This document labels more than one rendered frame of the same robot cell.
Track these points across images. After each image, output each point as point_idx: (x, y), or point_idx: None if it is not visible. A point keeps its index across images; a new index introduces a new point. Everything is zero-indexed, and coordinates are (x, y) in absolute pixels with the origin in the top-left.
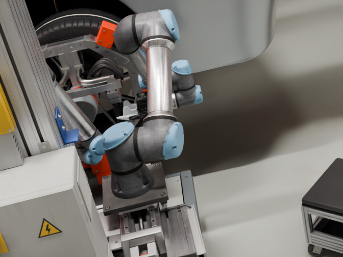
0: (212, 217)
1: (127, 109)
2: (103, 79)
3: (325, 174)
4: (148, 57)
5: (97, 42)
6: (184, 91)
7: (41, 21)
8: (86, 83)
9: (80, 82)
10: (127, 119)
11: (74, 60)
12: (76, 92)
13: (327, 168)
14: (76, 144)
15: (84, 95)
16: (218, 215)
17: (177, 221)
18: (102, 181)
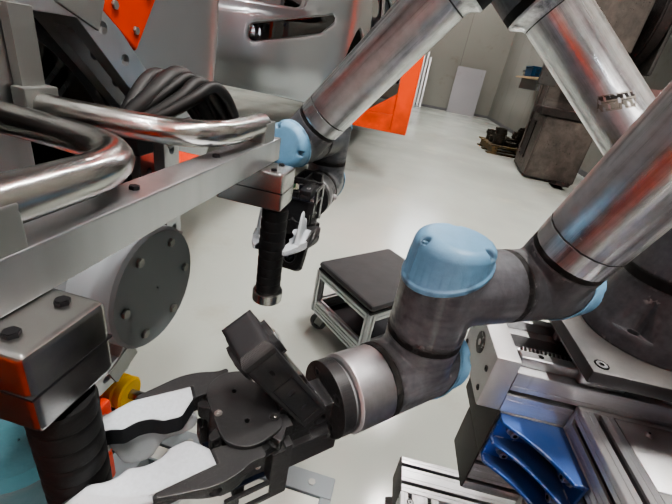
0: (194, 428)
1: (303, 221)
2: (263, 124)
3: (344, 277)
4: (593, 9)
5: (105, 4)
6: (343, 167)
7: None
8: (226, 137)
9: (201, 134)
10: (305, 247)
11: (21, 58)
12: (211, 174)
13: (333, 273)
14: (461, 338)
15: (225, 188)
16: (197, 418)
17: None
18: (620, 377)
